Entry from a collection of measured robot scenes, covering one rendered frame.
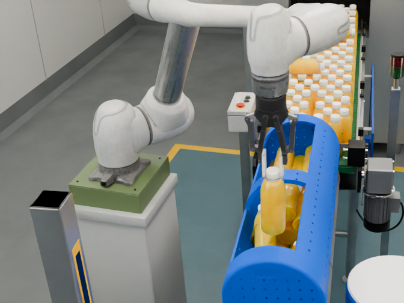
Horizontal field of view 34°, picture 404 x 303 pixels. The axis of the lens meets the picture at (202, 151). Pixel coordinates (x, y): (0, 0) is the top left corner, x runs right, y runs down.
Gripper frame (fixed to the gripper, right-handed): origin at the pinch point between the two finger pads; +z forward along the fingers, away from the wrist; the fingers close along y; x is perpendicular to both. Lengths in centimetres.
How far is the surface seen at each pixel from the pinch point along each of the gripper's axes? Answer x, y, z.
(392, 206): 103, 36, 82
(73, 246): -57, -29, -15
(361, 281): 7.1, 23.7, 42.9
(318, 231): 9.7, 11.0, 28.0
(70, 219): -56, -29, -20
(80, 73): 392, -238, 150
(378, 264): 16, 28, 43
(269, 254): -8.2, -0.4, 22.9
